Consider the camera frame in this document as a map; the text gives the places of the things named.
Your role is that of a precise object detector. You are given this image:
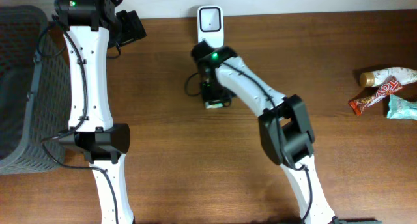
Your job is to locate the white tube with gold cap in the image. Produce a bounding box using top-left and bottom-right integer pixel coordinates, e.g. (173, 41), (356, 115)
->
(359, 67), (416, 87)

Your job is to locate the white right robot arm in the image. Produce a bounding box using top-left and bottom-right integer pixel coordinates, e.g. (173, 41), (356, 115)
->
(191, 41), (339, 224)

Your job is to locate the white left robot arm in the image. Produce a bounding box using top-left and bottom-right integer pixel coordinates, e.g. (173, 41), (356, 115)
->
(53, 0), (147, 223)

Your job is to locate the red snack packet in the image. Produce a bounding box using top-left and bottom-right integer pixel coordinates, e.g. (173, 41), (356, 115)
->
(348, 76), (403, 115)

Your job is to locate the teal snack packet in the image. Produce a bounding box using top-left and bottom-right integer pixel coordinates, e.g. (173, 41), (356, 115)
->
(386, 94), (416, 120)

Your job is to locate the grey plastic mesh basket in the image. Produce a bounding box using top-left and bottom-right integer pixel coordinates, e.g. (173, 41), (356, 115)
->
(1, 5), (71, 175)

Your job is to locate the small teal tissue pack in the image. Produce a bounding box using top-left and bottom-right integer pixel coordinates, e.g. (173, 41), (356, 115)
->
(204, 100), (224, 109)

